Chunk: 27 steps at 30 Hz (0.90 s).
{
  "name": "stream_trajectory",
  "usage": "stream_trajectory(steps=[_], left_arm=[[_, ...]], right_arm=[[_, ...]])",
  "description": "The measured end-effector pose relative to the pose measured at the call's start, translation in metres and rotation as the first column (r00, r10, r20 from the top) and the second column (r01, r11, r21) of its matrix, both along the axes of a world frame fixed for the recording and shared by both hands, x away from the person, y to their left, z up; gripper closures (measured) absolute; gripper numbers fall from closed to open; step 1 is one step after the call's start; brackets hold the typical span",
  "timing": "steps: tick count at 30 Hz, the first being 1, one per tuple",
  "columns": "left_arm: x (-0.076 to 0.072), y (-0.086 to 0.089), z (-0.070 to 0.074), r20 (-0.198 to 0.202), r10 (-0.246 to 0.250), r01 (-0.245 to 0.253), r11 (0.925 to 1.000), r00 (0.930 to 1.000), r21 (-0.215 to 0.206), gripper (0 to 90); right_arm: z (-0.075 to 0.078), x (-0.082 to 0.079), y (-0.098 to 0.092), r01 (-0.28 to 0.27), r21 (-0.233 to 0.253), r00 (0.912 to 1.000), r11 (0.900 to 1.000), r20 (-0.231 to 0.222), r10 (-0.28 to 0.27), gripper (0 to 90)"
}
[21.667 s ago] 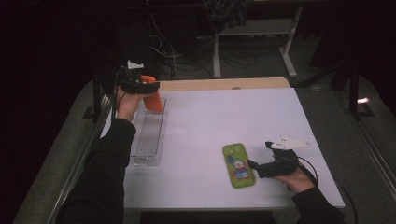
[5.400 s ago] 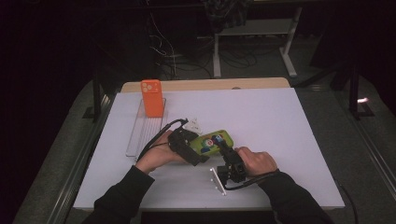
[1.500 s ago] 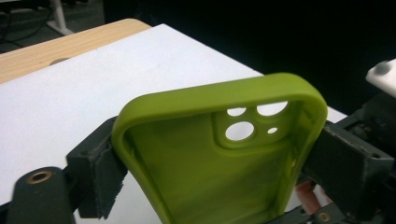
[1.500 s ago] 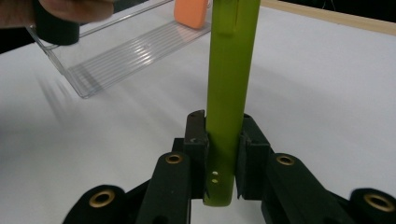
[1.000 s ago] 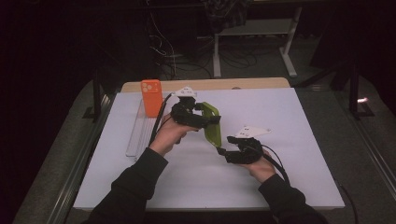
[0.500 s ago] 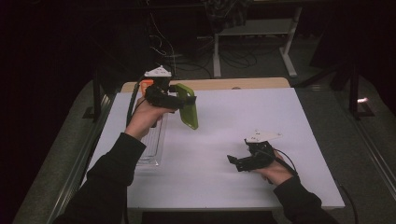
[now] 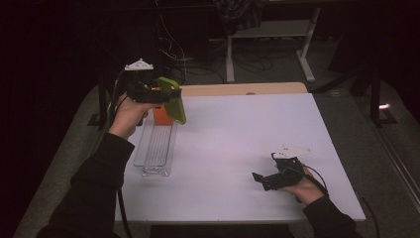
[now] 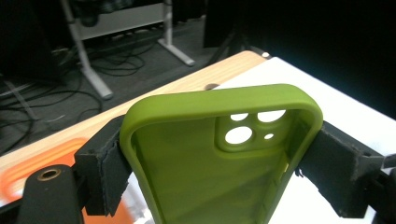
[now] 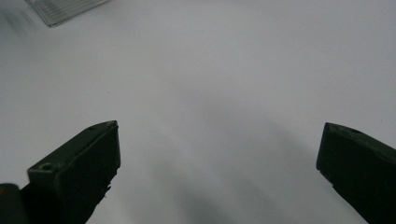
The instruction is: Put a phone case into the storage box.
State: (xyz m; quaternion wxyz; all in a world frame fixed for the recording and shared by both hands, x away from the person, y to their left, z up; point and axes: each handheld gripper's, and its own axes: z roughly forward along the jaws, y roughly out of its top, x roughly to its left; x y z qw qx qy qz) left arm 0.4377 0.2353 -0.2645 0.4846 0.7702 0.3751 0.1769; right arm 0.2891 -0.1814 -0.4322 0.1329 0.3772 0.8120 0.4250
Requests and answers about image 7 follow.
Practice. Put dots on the person's right hand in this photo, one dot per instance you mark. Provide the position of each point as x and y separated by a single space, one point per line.
305 191

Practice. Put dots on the person's left hand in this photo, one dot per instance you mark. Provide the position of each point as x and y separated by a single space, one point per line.
127 115

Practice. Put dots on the white frame desk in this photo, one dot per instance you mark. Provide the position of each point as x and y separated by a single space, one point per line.
270 29

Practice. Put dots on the green phone case clown print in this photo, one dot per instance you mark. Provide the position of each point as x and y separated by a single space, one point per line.
176 110

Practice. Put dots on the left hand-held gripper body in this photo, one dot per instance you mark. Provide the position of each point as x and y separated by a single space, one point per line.
142 94

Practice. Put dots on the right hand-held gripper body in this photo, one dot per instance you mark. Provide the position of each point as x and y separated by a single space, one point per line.
284 175

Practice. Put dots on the orange phone case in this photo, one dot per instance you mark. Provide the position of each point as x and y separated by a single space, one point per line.
161 115

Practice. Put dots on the dark plaid cloth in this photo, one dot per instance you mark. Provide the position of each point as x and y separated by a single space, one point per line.
241 13

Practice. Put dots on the black metal stand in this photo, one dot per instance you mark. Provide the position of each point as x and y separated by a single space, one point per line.
375 99
103 99

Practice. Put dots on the clear plastic bin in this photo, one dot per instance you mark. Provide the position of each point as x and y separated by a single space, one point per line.
158 148

